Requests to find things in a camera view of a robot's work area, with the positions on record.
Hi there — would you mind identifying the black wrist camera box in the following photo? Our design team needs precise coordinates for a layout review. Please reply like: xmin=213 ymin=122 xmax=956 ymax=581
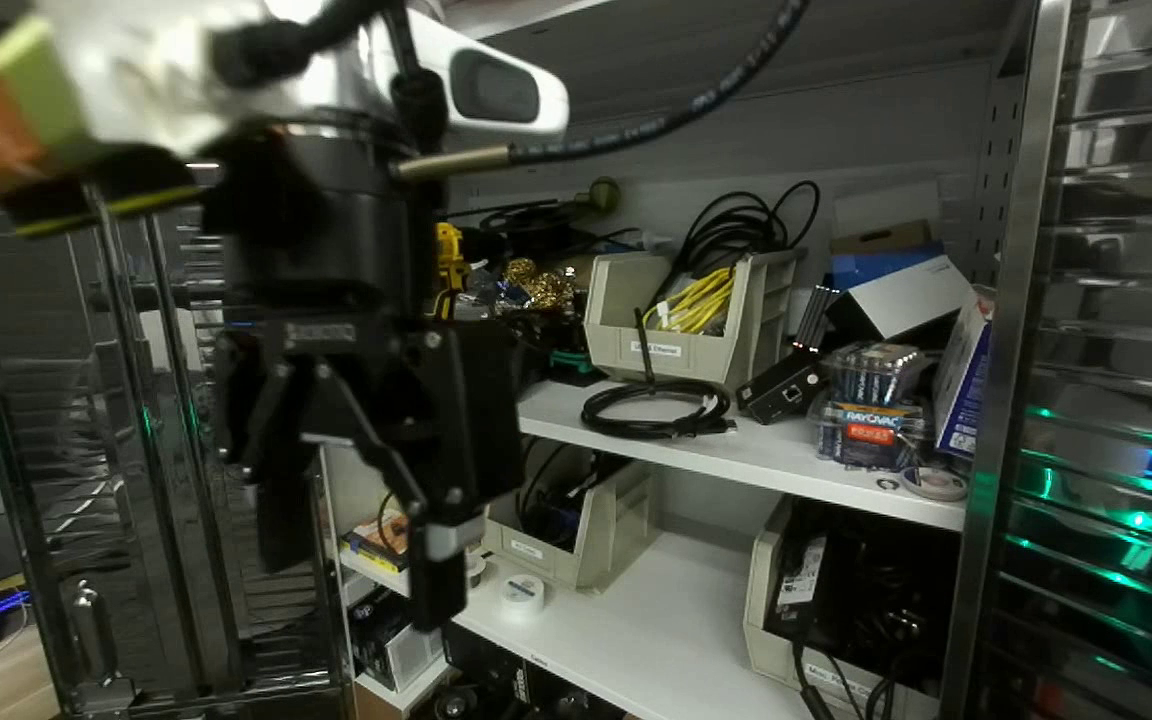
xmin=429 ymin=316 xmax=529 ymax=512

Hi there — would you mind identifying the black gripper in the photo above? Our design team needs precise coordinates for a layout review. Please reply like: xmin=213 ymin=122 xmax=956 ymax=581
xmin=205 ymin=121 xmax=443 ymax=581

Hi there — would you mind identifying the orange circuit board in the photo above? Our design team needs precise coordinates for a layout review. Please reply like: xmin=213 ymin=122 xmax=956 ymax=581
xmin=343 ymin=512 xmax=415 ymax=581

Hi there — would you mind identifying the orange and green wrist mount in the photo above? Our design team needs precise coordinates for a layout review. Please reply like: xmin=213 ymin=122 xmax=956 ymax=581
xmin=0 ymin=12 xmax=96 ymax=211

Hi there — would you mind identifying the white and black device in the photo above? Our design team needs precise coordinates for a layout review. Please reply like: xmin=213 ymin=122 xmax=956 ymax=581
xmin=343 ymin=587 xmax=448 ymax=701

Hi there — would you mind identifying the white shelf board with batteries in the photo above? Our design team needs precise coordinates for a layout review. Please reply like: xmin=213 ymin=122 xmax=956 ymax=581
xmin=513 ymin=376 xmax=974 ymax=534

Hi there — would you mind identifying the yellow cable bundle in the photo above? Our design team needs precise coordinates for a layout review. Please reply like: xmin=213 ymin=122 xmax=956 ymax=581
xmin=644 ymin=261 xmax=739 ymax=339

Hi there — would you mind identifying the white shelf board with tape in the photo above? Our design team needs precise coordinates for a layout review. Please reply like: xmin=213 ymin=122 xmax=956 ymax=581
xmin=332 ymin=526 xmax=812 ymax=720

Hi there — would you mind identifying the small white tape roll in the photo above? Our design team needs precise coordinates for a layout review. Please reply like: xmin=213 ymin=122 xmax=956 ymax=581
xmin=491 ymin=567 xmax=555 ymax=616

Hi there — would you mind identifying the blue and white upright package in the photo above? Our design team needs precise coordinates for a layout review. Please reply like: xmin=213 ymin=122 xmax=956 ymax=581
xmin=930 ymin=289 xmax=1001 ymax=462

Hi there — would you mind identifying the black cable bundle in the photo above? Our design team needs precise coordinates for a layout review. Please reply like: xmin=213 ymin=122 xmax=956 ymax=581
xmin=671 ymin=175 xmax=826 ymax=274

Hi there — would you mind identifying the black adapter box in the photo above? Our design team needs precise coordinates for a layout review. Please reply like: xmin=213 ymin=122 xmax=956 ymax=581
xmin=737 ymin=347 xmax=831 ymax=427

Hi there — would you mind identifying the beige bin with black device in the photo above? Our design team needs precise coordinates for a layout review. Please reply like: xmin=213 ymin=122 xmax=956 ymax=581
xmin=739 ymin=495 xmax=965 ymax=701

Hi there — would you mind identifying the blue and white cardboard box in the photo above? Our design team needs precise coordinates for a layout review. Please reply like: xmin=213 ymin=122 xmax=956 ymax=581
xmin=825 ymin=238 xmax=974 ymax=343

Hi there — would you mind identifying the metal rack with mesh door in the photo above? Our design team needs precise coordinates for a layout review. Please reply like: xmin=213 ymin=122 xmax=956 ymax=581
xmin=0 ymin=195 xmax=346 ymax=720

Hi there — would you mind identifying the flat white tape ring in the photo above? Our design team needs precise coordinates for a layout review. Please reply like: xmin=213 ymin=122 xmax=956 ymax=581
xmin=894 ymin=460 xmax=974 ymax=509

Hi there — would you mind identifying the beige storage bin with black cables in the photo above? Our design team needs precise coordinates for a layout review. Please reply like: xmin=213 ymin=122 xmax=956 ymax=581
xmin=474 ymin=444 xmax=668 ymax=601

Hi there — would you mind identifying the battery pack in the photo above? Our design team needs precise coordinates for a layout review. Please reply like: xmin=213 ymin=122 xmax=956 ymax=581
xmin=815 ymin=339 xmax=934 ymax=471

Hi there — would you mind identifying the beige storage bin with yellow cables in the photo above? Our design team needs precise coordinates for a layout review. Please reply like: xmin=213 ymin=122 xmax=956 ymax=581
xmin=579 ymin=247 xmax=806 ymax=401

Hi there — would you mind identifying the metal server rack with green lights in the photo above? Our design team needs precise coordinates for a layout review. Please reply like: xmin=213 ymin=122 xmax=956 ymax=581
xmin=934 ymin=0 xmax=1152 ymax=720

